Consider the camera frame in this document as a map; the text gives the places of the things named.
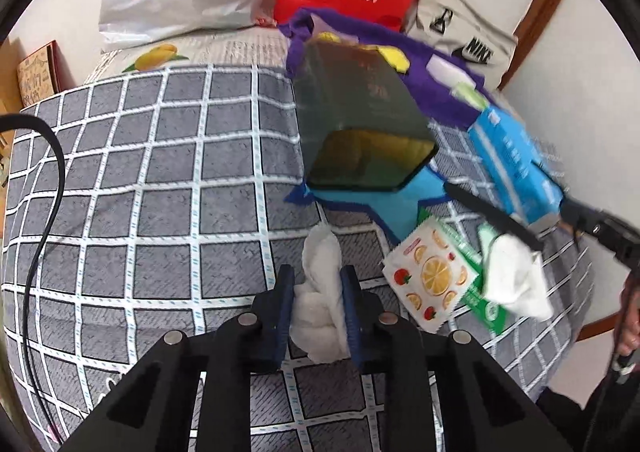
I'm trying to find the green white sachet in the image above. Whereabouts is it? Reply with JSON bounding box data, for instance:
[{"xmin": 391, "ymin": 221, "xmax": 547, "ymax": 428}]
[{"xmin": 438, "ymin": 221, "xmax": 506, "ymax": 335}]

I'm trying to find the patterned gift box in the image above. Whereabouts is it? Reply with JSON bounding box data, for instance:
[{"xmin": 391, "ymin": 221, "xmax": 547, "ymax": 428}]
[{"xmin": 16, "ymin": 41, "xmax": 60, "ymax": 107}]

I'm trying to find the yellow black pouch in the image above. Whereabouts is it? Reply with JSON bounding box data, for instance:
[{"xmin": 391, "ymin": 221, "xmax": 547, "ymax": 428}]
[{"xmin": 314, "ymin": 31, "xmax": 410, "ymax": 74}]

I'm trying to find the white Nike pouch bag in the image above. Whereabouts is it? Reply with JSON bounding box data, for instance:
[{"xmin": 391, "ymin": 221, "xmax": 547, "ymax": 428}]
[{"xmin": 404, "ymin": 0, "xmax": 518, "ymax": 90}]

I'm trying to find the white mesh drawstring bag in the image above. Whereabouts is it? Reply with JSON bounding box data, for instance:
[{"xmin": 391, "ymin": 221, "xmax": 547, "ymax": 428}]
[{"xmin": 477, "ymin": 223, "xmax": 553, "ymax": 322}]

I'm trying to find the grey checked bed sheet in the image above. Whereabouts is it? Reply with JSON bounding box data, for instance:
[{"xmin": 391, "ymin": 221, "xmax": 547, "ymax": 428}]
[{"xmin": 1, "ymin": 66, "xmax": 594, "ymax": 451}]

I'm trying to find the person right hand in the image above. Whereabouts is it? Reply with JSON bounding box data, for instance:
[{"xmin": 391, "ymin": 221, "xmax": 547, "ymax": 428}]
[{"xmin": 615, "ymin": 277, "xmax": 639, "ymax": 357}]

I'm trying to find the black cable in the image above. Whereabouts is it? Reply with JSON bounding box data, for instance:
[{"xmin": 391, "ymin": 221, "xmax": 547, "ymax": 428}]
[{"xmin": 0, "ymin": 114, "xmax": 68, "ymax": 442}]

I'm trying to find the dark green tea box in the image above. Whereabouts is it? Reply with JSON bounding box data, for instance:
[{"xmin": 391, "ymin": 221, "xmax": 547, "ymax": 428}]
[{"xmin": 293, "ymin": 40, "xmax": 438, "ymax": 192}]

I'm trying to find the green wet wipes pack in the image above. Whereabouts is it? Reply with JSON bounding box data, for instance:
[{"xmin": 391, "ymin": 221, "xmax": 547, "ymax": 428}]
[{"xmin": 450, "ymin": 82, "xmax": 491, "ymax": 111}]

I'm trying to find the newspaper with mango print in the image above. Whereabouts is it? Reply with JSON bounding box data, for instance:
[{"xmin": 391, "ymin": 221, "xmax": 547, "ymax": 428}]
[{"xmin": 84, "ymin": 27, "xmax": 290, "ymax": 84}]

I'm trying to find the wooden door frame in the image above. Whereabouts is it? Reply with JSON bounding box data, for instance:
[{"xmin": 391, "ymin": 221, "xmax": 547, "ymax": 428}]
[{"xmin": 498, "ymin": 0, "xmax": 562, "ymax": 90}]

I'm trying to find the purple fleece cloth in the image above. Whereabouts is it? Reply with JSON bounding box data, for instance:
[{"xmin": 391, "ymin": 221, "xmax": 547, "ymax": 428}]
[{"xmin": 278, "ymin": 8, "xmax": 488, "ymax": 129}]

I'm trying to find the blue tissue pack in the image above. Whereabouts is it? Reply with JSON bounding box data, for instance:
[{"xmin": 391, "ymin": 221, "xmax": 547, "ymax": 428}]
[{"xmin": 468, "ymin": 107, "xmax": 563, "ymax": 233}]

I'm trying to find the orange fruit print sachet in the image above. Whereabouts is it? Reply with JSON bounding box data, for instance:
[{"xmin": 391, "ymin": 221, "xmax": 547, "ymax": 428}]
[{"xmin": 383, "ymin": 216, "xmax": 480, "ymax": 334}]

